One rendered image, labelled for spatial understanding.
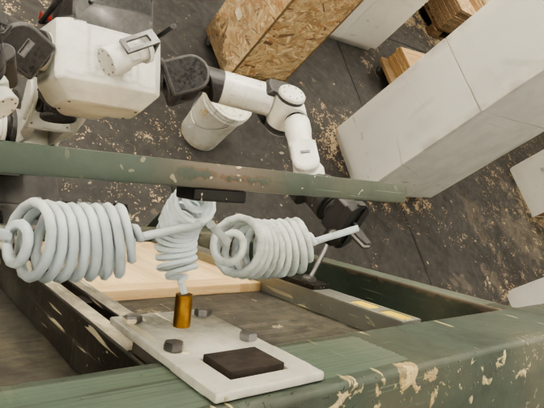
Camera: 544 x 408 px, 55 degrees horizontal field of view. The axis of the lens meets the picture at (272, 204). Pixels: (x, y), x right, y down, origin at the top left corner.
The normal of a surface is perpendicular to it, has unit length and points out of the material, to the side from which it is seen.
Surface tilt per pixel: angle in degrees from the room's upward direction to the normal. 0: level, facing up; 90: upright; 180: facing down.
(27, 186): 0
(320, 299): 90
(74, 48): 23
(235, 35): 90
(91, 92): 68
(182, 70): 32
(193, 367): 58
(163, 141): 0
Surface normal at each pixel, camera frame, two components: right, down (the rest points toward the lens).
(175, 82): 0.32, -0.03
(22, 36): 0.76, 0.42
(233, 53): -0.74, 0.07
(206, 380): 0.10, -0.99
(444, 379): 0.62, 0.11
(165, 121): 0.57, -0.45
